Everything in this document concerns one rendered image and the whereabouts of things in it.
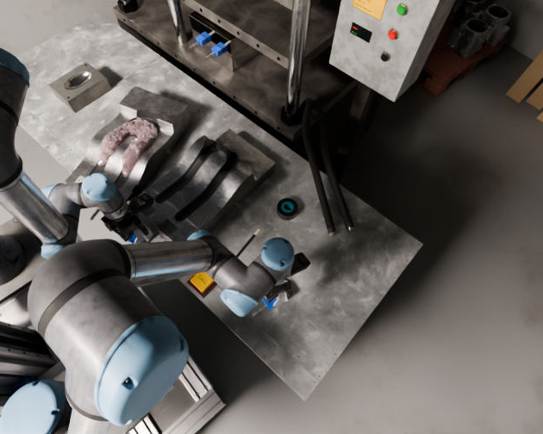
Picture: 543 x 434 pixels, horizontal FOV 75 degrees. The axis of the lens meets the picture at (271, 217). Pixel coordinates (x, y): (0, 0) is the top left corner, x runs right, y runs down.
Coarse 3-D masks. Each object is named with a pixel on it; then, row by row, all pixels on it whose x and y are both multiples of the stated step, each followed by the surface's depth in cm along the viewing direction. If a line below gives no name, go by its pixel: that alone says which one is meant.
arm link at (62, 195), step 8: (56, 184) 98; (64, 184) 98; (72, 184) 98; (80, 184) 98; (48, 192) 96; (56, 192) 96; (64, 192) 96; (72, 192) 96; (80, 192) 96; (56, 200) 95; (64, 200) 95; (72, 200) 96; (80, 200) 97; (64, 208) 94; (72, 208) 96; (80, 208) 99
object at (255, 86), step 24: (144, 0) 198; (144, 24) 188; (168, 24) 189; (168, 48) 182; (192, 48) 181; (216, 72) 173; (240, 72) 174; (264, 72) 174; (312, 72) 175; (336, 72) 175; (240, 96) 166; (264, 96) 167; (312, 96) 167; (336, 96) 168; (264, 120) 166; (312, 120) 163
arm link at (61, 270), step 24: (96, 240) 52; (192, 240) 76; (216, 240) 84; (48, 264) 44; (72, 264) 43; (96, 264) 44; (120, 264) 51; (144, 264) 57; (168, 264) 63; (192, 264) 71; (216, 264) 80; (48, 288) 41
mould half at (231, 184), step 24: (192, 144) 135; (240, 144) 145; (216, 168) 131; (240, 168) 130; (264, 168) 140; (144, 192) 130; (192, 192) 131; (216, 192) 130; (240, 192) 132; (144, 216) 130; (168, 216) 126; (192, 216) 126; (216, 216) 129; (168, 240) 129
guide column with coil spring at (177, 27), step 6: (168, 0) 162; (174, 0) 162; (174, 6) 164; (180, 6) 167; (174, 12) 167; (180, 12) 168; (174, 18) 170; (180, 18) 170; (174, 24) 173; (180, 24) 173; (174, 30) 177; (180, 30) 175; (180, 36) 178; (186, 36) 181; (180, 42) 181; (186, 42) 183
